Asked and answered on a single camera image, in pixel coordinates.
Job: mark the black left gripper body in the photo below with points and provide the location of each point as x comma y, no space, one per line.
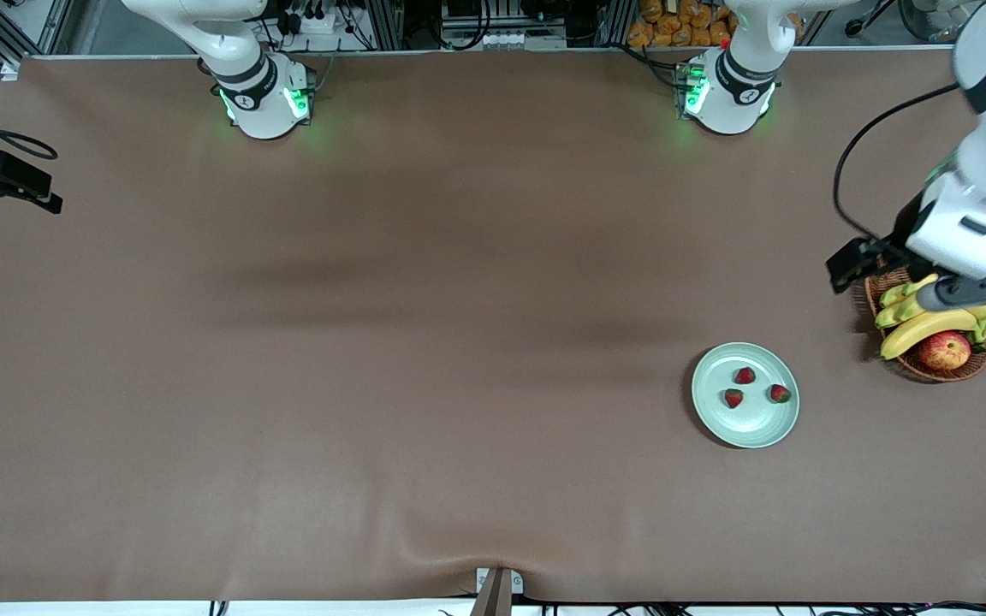
902,237

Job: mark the red strawberry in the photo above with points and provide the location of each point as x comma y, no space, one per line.
733,398
745,375
780,393

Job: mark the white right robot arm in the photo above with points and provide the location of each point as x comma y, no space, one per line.
262,94

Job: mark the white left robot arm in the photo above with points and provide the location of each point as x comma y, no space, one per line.
737,85

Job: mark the pale green round plate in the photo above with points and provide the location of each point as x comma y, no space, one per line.
758,423

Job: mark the yellow green banana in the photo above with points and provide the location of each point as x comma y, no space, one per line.
895,295
921,329
891,315

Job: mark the brown wicker basket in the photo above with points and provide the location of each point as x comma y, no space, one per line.
921,368

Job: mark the red yellow apple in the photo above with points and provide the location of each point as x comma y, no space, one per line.
945,351

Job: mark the bag of orange items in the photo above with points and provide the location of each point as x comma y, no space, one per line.
673,26

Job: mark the white power strip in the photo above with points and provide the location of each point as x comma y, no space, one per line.
313,21

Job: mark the brown table cloth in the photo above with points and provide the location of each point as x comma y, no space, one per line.
459,342

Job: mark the white box with ports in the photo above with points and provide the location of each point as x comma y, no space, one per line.
501,39

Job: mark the metal table clamp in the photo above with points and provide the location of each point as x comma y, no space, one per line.
497,590

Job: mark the aluminium frame post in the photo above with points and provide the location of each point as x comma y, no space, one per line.
617,21
389,24

